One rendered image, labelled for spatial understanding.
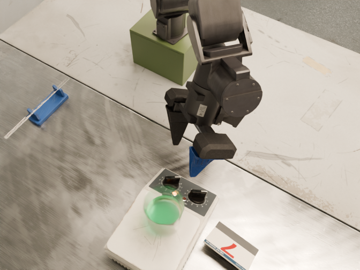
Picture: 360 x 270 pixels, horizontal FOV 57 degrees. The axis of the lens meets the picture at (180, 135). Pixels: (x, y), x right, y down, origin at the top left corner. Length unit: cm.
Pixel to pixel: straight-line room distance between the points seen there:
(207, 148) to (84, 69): 49
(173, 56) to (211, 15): 32
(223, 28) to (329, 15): 225
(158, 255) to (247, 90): 30
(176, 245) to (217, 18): 35
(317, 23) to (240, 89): 218
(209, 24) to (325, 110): 48
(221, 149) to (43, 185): 40
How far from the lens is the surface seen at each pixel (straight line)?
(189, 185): 66
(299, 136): 81
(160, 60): 81
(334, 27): 263
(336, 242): 73
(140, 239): 57
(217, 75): 46
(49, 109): 83
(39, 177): 75
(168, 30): 76
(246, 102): 45
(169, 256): 57
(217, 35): 48
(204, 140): 50
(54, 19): 105
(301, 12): 266
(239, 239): 67
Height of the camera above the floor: 154
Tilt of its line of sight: 59 degrees down
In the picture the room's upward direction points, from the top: 3 degrees clockwise
